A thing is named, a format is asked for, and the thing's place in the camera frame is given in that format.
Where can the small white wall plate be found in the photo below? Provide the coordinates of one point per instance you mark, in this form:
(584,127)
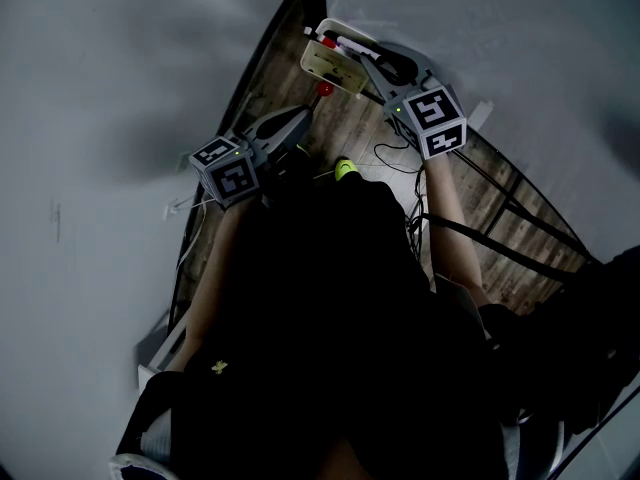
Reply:
(481,115)

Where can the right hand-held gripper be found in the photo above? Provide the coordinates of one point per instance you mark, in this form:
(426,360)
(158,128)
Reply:
(435,118)

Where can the white plastic marker tray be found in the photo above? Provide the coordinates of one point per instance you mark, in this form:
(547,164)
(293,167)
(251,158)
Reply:
(330,65)

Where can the person's black clothing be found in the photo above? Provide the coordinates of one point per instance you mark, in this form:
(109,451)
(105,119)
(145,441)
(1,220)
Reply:
(325,318)

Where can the person's yellow-green left shoe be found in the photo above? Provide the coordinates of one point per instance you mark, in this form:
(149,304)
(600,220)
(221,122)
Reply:
(301,148)

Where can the person's left forearm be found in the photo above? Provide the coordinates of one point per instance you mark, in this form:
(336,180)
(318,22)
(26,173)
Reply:
(220,268)

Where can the white-capped whiteboard marker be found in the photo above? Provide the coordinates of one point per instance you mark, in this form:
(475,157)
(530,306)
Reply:
(312,31)

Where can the person's right forearm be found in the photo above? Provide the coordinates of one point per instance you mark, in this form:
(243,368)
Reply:
(450,218)

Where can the black metal frame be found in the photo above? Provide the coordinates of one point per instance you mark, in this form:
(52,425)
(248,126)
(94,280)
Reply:
(520,198)

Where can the red round magnet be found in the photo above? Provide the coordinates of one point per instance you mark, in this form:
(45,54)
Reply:
(325,88)

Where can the white wall socket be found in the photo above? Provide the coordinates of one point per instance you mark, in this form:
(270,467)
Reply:
(171,210)

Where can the person's yellow-green right shoe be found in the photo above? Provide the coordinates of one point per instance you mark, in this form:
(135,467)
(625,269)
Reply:
(346,169)

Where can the black whiteboard marker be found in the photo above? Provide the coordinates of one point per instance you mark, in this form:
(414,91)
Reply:
(352,45)

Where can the red whiteboard marker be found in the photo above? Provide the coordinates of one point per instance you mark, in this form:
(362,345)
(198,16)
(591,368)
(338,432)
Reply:
(328,43)

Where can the person's yellow-green shoe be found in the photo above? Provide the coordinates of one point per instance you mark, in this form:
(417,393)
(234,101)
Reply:
(301,148)
(346,169)

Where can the black bag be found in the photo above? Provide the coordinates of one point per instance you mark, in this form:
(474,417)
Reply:
(565,348)

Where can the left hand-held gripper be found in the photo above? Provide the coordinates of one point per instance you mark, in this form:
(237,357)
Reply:
(227,178)

